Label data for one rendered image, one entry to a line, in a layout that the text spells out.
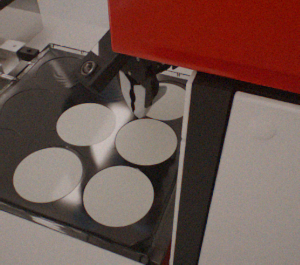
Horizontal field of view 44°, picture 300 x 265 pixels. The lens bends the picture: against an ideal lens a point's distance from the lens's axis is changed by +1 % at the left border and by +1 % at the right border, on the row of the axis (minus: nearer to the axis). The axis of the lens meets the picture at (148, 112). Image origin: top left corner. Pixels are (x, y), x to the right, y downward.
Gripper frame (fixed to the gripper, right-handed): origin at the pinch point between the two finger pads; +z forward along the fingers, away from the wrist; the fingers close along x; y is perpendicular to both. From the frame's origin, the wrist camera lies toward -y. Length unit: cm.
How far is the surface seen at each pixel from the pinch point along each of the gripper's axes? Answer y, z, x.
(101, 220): -15.8, 1.3, -11.4
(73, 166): -13.5, 1.3, -1.4
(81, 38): 13.9, 9.3, 37.5
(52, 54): -0.5, 1.3, 25.6
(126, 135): -3.6, 1.3, -1.9
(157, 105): 5.0, 1.2, -0.2
